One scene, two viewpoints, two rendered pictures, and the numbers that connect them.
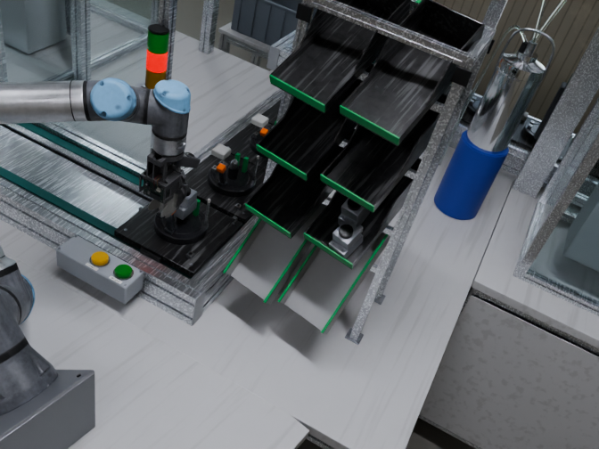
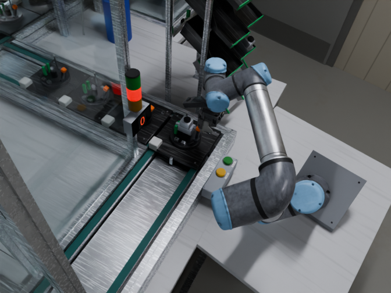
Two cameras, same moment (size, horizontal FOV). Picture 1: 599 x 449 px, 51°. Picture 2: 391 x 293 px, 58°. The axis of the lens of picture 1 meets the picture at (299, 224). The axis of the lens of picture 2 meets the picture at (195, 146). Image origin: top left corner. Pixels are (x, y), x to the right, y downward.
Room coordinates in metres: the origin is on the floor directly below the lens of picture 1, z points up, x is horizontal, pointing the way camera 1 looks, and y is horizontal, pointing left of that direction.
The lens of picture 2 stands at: (1.05, 1.30, 2.16)
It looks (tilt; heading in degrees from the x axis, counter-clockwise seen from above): 51 degrees down; 276
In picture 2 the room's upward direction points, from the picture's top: 6 degrees clockwise
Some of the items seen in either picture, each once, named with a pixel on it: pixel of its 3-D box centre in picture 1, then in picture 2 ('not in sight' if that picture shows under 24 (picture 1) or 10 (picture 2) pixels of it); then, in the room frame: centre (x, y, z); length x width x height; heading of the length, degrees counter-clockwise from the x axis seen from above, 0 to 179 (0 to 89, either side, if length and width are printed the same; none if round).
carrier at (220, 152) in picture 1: (233, 169); (137, 110); (1.45, 0.23, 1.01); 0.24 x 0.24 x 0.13; 73
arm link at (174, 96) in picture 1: (169, 109); (214, 75); (1.12, 0.33, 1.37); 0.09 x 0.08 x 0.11; 104
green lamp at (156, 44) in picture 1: (158, 40); (132, 79); (1.37, 0.45, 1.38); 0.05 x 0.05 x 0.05
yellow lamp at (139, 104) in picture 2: (155, 77); (134, 102); (1.37, 0.45, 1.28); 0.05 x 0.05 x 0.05
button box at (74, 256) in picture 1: (100, 268); (220, 177); (1.02, 0.44, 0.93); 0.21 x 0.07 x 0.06; 73
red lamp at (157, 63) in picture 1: (157, 59); (134, 91); (1.37, 0.45, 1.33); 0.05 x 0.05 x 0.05
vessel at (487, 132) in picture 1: (510, 89); not in sight; (1.80, -0.51, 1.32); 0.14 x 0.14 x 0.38
